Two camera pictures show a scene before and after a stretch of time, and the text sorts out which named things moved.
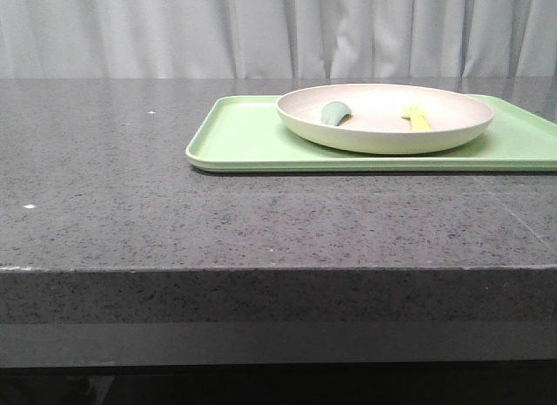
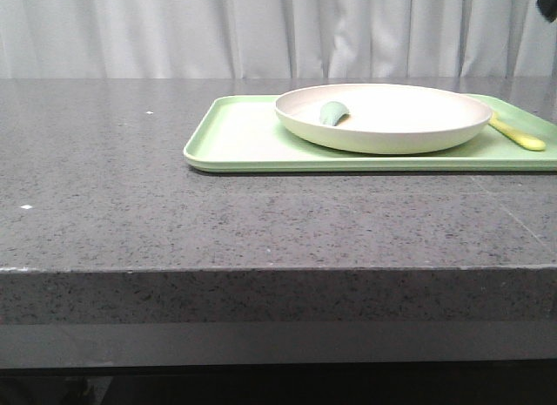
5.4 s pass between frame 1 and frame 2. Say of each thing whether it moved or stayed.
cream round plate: stayed
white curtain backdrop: stayed
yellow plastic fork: moved
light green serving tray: stayed
